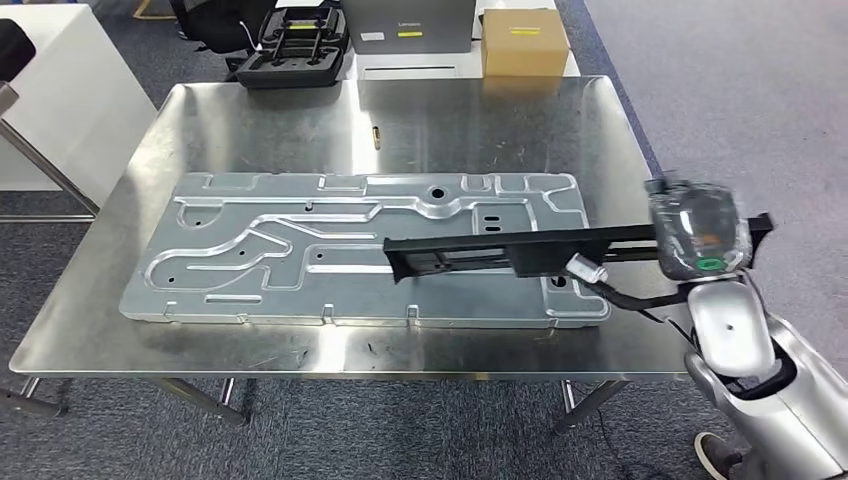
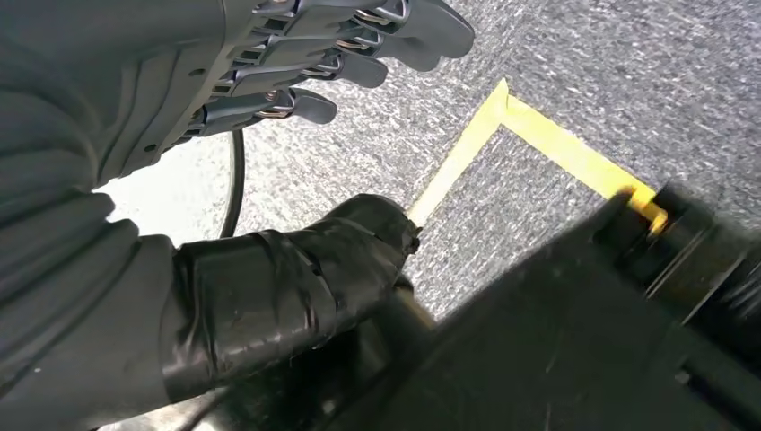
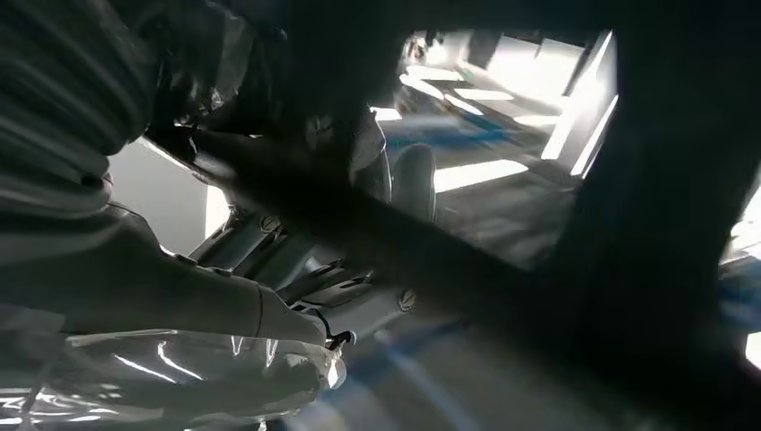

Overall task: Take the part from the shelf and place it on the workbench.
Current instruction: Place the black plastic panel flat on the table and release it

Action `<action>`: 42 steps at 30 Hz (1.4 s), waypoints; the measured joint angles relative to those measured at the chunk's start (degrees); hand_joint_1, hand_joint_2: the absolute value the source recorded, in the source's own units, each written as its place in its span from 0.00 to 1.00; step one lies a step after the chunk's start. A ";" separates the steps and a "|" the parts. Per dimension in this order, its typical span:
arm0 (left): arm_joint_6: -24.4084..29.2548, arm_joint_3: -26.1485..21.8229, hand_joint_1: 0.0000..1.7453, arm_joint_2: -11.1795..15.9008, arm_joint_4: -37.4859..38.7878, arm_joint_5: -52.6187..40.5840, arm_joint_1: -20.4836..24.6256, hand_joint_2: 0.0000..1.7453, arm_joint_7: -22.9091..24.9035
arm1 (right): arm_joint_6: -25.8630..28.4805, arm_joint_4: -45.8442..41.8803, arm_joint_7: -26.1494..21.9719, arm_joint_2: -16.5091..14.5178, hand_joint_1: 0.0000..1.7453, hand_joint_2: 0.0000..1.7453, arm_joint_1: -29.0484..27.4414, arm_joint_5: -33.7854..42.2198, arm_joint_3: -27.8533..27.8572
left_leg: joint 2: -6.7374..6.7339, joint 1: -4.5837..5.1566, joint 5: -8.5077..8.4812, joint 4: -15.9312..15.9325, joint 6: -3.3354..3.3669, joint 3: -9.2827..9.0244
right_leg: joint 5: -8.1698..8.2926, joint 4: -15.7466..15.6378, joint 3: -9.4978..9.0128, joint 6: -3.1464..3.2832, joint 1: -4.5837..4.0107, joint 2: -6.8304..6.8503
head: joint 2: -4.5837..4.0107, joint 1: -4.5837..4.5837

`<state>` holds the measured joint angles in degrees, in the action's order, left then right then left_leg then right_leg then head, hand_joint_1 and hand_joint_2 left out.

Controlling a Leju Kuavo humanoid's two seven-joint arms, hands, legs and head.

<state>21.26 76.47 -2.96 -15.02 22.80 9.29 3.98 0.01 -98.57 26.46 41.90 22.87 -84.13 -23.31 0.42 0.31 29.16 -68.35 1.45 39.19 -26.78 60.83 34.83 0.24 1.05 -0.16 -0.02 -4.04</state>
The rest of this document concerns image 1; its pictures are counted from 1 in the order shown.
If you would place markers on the silver stamped metal panel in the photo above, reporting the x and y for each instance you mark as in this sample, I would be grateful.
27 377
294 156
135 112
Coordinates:
265 298

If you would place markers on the white low table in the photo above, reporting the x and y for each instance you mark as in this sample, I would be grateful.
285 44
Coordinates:
411 66

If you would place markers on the black rounded cushion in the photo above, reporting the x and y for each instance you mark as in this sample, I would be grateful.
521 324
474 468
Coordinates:
13 50

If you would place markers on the black bag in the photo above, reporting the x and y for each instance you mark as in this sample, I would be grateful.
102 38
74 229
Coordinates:
212 23

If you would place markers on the tan cardboard board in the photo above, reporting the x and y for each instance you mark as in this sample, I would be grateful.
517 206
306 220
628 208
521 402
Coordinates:
523 46

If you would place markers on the person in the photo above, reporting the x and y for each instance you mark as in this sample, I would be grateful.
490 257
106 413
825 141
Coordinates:
719 457

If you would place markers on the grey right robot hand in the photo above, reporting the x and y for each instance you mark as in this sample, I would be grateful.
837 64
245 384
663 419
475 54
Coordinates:
702 225

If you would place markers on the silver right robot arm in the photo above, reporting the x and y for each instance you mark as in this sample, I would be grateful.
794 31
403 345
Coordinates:
808 411

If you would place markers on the white cabinet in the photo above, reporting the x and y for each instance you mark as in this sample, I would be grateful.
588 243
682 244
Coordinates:
86 99

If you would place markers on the black equipment case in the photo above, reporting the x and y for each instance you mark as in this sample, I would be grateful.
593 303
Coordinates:
291 66

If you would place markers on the long black plastic part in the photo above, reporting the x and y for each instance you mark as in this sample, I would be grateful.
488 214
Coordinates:
543 255

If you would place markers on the stainless steel workbench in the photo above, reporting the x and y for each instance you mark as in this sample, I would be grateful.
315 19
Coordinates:
265 119
40 166

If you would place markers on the grey laptop box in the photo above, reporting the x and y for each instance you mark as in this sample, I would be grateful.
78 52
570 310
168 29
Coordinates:
411 26

